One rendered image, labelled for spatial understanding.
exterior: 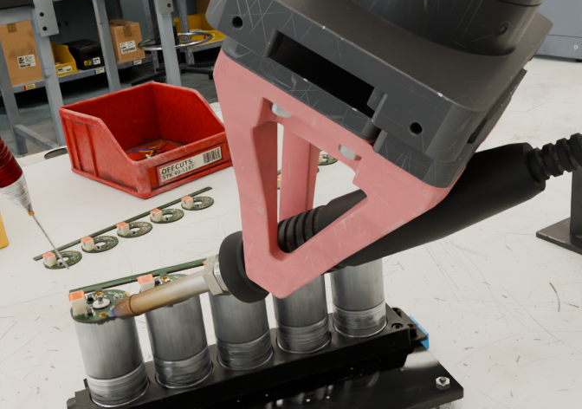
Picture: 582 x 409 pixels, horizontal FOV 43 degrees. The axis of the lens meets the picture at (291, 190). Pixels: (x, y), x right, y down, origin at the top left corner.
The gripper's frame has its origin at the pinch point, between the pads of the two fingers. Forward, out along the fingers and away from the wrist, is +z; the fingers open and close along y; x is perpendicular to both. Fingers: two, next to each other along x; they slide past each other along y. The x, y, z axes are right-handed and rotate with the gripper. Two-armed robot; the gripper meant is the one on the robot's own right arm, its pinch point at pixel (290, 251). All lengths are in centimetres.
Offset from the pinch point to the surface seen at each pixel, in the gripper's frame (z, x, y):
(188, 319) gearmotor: 7.5, -3.0, -2.2
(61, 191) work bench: 25.4, -24.3, -23.2
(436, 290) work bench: 8.7, 5.1, -15.9
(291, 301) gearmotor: 6.4, -0.1, -5.5
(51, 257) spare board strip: 20.2, -16.4, -12.1
